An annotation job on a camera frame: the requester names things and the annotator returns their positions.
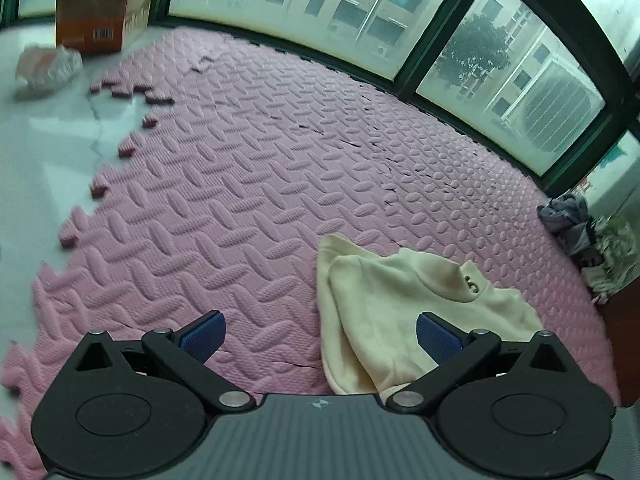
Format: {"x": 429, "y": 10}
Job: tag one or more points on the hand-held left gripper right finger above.
{"x": 437, "y": 335}

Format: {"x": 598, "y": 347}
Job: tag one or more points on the green window frame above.
{"x": 425, "y": 45}

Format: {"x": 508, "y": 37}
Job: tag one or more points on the outdoor air conditioner unit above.
{"x": 560, "y": 105}

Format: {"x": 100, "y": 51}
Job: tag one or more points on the beige apartment building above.
{"x": 350, "y": 5}

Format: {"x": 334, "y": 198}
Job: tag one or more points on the clear plastic bag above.
{"x": 47, "y": 67}

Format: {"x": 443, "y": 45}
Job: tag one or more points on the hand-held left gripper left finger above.
{"x": 202, "y": 335}

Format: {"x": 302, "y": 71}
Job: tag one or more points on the cardboard box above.
{"x": 95, "y": 15}

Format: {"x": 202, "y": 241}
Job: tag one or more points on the tree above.
{"x": 475, "y": 55}

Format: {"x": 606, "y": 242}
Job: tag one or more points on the grey crumpled clothes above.
{"x": 565, "y": 220}

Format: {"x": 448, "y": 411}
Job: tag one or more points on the cream long-sleeved top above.
{"x": 380, "y": 305}

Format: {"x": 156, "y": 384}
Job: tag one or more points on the pale patterned crumpled clothes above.
{"x": 615, "y": 250}

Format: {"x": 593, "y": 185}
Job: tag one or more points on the pink foam floor mat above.
{"x": 250, "y": 170}

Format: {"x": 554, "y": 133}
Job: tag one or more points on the brown wooden cabinet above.
{"x": 625, "y": 340}

